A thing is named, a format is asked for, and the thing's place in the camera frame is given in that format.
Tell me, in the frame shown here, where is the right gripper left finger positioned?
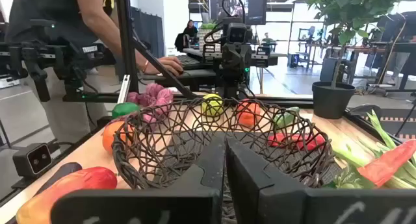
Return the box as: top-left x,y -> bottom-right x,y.
50,135 -> 226,224

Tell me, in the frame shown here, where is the orange carrot with leaves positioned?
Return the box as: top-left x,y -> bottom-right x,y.
324,139 -> 416,190

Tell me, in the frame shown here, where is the person's hand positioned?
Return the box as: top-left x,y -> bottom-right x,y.
152,56 -> 185,77

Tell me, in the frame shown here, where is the black orange striped floor mat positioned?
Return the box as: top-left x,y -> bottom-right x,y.
349,103 -> 416,142

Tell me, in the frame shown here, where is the person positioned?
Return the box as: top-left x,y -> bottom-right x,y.
5,0 -> 163,143
181,19 -> 199,46

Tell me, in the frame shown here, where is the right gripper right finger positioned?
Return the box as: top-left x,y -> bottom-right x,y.
226,136 -> 416,224

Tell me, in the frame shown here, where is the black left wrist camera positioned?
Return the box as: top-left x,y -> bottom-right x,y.
222,18 -> 254,45

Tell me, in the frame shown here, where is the green potted plant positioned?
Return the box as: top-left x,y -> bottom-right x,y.
305,0 -> 412,120

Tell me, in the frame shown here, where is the black wire basket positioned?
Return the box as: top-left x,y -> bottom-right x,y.
112,97 -> 337,224

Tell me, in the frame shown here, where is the wooden top desk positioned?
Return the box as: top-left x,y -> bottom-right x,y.
298,38 -> 416,95

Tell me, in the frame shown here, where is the orange pumpkin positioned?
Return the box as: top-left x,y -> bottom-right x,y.
235,99 -> 263,129

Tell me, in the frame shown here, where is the grey side desk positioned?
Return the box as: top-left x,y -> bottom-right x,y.
139,47 -> 289,88

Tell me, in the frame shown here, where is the yellow-green apple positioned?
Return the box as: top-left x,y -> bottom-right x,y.
201,93 -> 225,118

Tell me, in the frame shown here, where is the green bell pepper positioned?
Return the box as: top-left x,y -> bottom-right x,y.
111,102 -> 141,119

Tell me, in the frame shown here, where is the red pepper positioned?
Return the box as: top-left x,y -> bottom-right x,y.
266,132 -> 326,152

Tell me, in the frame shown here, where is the black wall monitor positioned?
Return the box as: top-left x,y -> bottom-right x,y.
211,0 -> 268,26

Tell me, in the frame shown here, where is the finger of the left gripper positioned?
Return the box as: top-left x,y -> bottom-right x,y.
255,47 -> 271,68
203,44 -> 217,64

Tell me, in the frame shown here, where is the red yellow mango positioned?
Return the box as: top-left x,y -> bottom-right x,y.
15,166 -> 118,224

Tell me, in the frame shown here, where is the black keyboard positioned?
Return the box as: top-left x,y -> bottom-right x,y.
175,54 -> 206,71

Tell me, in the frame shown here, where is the black table-level camera box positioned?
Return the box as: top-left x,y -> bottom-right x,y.
12,142 -> 53,179

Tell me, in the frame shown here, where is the black curtain partition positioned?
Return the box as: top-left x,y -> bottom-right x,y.
129,6 -> 166,59

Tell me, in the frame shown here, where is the orange fruit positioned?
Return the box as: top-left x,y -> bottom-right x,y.
102,120 -> 134,155

